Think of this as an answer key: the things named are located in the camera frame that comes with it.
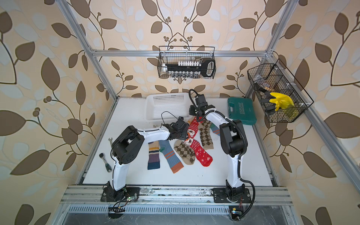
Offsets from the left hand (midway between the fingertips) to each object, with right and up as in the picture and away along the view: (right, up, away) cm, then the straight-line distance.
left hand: (181, 132), depth 97 cm
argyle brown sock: (+17, -2, +1) cm, 17 cm away
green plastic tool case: (+47, +17, +8) cm, 50 cm away
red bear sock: (+9, +3, +4) cm, 11 cm away
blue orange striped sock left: (-6, -14, -9) cm, 18 cm away
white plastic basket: (-12, +19, +18) cm, 29 cm away
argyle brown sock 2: (+3, -11, -9) cm, 14 cm away
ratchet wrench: (-44, -20, -13) cm, 50 cm away
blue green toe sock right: (+24, +2, +2) cm, 24 cm away
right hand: (+8, +15, +3) cm, 17 cm away
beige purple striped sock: (-17, -16, -11) cm, 26 cm away
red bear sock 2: (+14, -14, -11) cm, 23 cm away
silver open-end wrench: (-49, -5, -1) cm, 49 cm away
